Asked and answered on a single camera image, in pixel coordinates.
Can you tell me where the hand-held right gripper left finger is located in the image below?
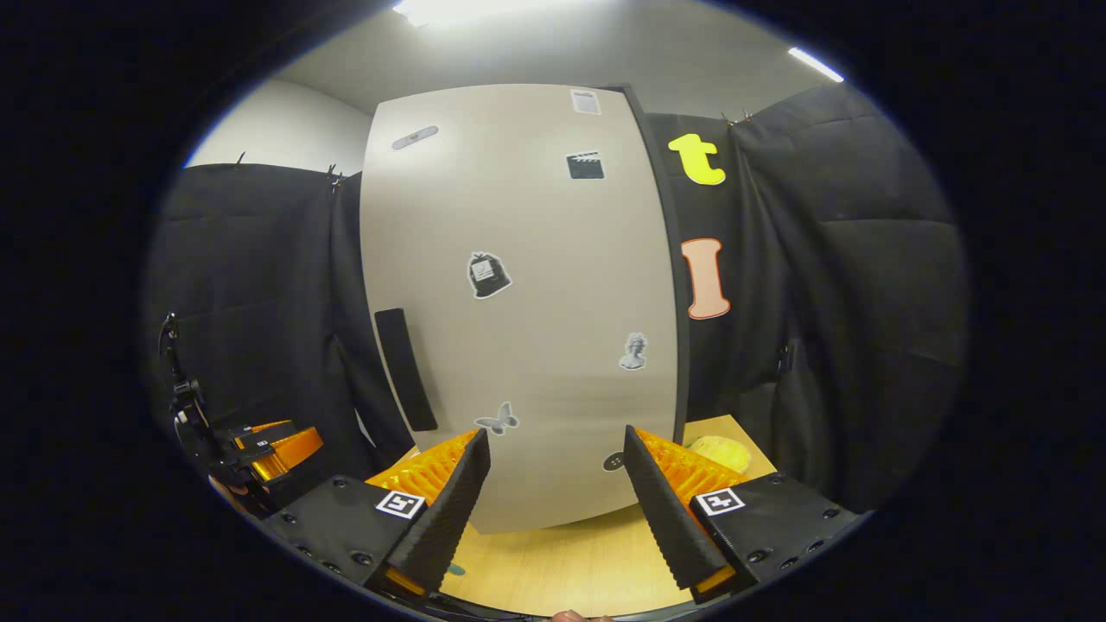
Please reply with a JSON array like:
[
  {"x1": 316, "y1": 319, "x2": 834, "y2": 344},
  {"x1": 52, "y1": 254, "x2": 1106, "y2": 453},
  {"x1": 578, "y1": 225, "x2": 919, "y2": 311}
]
[{"x1": 259, "y1": 428, "x2": 492, "y2": 603}]

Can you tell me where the black cabinet door handle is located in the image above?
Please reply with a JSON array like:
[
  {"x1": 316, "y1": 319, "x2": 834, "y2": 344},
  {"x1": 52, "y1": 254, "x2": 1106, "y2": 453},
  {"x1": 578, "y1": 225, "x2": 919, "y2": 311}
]
[{"x1": 373, "y1": 308, "x2": 439, "y2": 433}]

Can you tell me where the black backdrop cloth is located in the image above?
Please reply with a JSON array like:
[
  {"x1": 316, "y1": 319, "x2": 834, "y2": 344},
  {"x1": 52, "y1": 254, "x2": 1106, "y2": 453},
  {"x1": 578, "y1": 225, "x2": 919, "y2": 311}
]
[{"x1": 143, "y1": 82, "x2": 969, "y2": 519}]

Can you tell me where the yellow sponge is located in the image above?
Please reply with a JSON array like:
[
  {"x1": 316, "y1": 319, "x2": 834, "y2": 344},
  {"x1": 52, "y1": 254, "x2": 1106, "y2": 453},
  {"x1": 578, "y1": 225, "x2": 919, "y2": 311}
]
[{"x1": 685, "y1": 435, "x2": 751, "y2": 474}]

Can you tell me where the grey cabinet door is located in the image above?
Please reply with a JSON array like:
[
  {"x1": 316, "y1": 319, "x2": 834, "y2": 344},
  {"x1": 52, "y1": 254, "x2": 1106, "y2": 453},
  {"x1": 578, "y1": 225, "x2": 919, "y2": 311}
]
[{"x1": 360, "y1": 83, "x2": 683, "y2": 535}]

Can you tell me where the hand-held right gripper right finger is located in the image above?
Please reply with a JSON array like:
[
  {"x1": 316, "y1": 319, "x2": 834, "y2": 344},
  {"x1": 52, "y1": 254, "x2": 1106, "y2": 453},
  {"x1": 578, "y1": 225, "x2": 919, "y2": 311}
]
[{"x1": 622, "y1": 424, "x2": 865, "y2": 606}]

